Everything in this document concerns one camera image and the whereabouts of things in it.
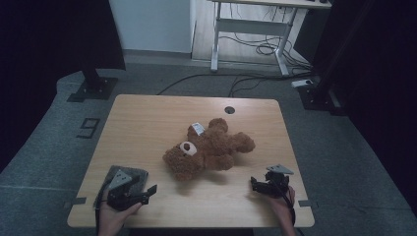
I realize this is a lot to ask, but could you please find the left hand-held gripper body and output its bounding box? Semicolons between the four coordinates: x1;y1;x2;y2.
106;168;146;211

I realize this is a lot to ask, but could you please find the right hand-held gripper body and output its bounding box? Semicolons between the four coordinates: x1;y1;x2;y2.
262;163;295;198

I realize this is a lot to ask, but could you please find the brown teddy bear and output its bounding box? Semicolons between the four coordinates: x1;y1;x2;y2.
162;117;257;182

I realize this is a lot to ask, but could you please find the person's right hand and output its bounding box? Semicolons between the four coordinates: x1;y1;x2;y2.
267;186;296;228

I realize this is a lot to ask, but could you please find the person's left hand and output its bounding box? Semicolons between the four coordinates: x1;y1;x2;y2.
97;200;144;236

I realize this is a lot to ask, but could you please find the grey tape strip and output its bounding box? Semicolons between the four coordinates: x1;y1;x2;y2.
63;196;89;209
297;199;320;209

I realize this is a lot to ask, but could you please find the white power strip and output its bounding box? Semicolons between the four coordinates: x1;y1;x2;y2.
290;79;315;89

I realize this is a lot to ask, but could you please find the black curtain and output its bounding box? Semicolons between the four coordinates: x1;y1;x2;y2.
310;0;417;215
0;0;127;174

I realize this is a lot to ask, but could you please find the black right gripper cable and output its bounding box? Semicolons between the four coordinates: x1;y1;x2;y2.
273;178;298;228

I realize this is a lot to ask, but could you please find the black stand base plate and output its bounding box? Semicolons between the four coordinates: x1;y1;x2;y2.
297;78;348;117
67;67;119;103

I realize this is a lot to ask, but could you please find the long black floor cable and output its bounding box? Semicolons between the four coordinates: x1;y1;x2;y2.
155;72;313;97

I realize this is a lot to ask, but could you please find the tangle of black cables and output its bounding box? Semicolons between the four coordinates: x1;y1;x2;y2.
218;32;313;72

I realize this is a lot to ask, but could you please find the white desk frame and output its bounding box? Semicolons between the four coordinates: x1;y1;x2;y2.
207;0;332;78

